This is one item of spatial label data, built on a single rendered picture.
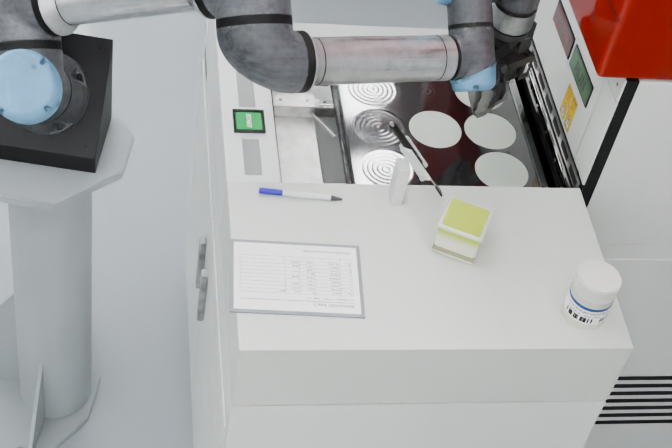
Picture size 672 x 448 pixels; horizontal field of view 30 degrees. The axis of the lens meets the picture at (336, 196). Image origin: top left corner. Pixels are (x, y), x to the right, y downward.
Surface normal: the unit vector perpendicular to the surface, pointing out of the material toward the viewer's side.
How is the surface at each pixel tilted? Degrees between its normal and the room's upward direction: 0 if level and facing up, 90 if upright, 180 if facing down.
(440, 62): 60
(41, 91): 54
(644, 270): 90
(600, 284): 0
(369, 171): 0
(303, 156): 0
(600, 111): 90
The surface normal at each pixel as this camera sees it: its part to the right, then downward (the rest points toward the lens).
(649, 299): 0.11, 0.73
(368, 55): 0.46, -0.11
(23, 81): 0.06, 0.17
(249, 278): 0.14, -0.68
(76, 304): 0.67, 0.60
